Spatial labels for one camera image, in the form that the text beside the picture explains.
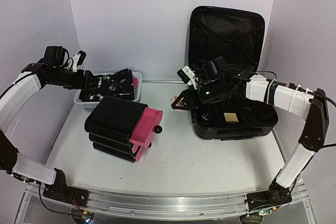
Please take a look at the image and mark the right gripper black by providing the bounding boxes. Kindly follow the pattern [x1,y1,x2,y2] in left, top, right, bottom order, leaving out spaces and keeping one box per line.
[172,79,226,111]

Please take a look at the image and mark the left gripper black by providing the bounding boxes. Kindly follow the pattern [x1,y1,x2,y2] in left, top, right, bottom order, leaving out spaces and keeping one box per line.
[48,68,98,89]

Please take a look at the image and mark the white perforated plastic basket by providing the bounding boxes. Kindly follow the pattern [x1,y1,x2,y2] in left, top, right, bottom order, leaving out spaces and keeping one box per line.
[73,71,144,113]

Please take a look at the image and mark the small red item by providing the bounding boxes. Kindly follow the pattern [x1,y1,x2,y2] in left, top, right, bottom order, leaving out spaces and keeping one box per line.
[133,77,138,91]

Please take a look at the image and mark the black ribbed hard suitcase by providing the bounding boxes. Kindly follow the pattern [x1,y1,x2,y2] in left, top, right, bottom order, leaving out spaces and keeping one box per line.
[188,6,278,140]

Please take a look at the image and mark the black white patterned garment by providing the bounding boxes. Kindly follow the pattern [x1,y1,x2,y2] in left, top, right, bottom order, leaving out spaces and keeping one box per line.
[79,69,135,102]

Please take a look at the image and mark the black pink small suitcase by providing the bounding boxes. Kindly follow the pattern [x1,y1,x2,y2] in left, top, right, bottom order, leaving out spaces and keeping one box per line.
[85,96,163,163]

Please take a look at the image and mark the small round pink tin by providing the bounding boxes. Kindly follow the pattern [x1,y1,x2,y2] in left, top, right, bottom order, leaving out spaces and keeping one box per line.
[171,96,177,105]

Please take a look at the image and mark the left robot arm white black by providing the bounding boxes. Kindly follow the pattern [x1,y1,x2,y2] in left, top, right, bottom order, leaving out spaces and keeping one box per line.
[1,63,97,201]

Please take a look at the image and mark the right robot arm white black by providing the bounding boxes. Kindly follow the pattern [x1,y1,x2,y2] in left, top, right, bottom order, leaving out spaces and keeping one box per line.
[172,75,329,205]

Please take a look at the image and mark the gold square box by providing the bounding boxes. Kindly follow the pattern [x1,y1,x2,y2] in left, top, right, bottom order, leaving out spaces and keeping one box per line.
[224,113,239,123]

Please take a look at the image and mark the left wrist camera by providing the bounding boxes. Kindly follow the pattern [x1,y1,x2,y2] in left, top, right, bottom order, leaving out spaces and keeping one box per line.
[43,46,69,66]

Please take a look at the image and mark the aluminium front rail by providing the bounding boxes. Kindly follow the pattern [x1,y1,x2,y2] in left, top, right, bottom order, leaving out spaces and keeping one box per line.
[25,174,310,216]

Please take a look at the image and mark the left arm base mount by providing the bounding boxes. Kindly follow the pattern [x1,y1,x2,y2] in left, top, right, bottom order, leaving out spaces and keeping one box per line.
[43,168,89,207]

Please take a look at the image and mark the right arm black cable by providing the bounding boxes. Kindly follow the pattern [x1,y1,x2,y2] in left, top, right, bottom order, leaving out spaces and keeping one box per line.
[228,70,336,148]

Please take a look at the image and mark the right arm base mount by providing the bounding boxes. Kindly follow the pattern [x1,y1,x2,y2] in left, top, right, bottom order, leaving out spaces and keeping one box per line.
[245,179,292,213]

